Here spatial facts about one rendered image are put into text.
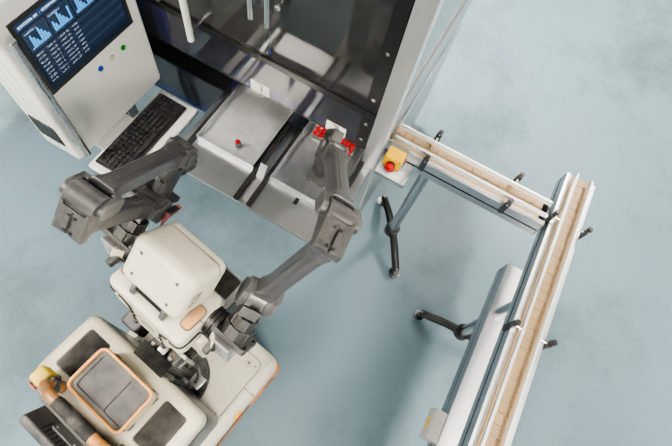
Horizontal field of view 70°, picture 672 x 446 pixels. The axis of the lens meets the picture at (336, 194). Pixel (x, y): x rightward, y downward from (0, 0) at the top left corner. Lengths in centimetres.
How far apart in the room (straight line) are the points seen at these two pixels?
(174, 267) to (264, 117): 96
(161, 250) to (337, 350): 151
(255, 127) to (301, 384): 130
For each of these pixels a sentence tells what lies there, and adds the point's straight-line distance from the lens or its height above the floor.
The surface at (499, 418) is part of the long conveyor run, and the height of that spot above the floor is 93.
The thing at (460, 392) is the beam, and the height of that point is 55.
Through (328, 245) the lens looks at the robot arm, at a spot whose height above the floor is 157.
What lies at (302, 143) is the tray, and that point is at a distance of 197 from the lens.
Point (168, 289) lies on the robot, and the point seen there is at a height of 135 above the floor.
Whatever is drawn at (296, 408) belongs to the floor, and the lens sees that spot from 257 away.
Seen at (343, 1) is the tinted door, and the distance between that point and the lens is 144.
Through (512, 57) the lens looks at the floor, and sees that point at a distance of 387.
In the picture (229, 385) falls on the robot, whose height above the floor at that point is 28.
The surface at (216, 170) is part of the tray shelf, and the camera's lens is 192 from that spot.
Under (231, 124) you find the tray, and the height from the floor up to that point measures 88.
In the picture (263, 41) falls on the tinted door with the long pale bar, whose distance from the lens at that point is 175.
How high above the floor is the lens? 256
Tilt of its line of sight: 64 degrees down
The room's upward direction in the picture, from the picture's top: 15 degrees clockwise
